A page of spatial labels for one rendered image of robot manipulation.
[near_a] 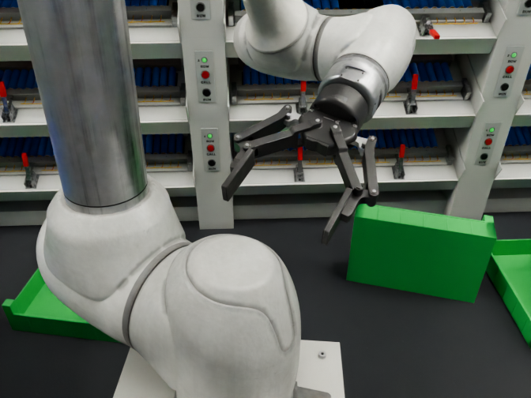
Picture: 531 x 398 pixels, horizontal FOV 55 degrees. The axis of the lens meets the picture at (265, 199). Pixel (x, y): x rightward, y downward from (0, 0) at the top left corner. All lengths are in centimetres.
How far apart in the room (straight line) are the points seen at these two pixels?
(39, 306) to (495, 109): 118
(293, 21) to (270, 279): 41
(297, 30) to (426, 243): 59
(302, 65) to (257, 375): 47
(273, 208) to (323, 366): 70
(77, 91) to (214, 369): 32
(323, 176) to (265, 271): 83
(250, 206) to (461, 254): 57
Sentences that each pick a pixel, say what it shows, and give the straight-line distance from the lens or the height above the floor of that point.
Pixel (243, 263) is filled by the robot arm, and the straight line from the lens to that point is 55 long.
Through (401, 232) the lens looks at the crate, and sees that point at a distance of 116.
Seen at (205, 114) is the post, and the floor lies 35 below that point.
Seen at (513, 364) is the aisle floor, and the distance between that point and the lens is 122.
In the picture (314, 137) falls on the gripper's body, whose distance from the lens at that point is 67.
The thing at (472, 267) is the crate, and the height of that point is 11.
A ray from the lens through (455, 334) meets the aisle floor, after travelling 122.
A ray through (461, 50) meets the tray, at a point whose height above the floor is 49.
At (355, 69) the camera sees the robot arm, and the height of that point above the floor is 63.
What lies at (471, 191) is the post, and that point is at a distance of 148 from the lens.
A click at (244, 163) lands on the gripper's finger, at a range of 64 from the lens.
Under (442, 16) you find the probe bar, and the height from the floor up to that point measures 56.
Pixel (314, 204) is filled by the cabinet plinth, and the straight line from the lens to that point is 143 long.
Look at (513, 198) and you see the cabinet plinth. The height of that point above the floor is 5.
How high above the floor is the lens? 89
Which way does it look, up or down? 36 degrees down
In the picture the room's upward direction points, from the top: straight up
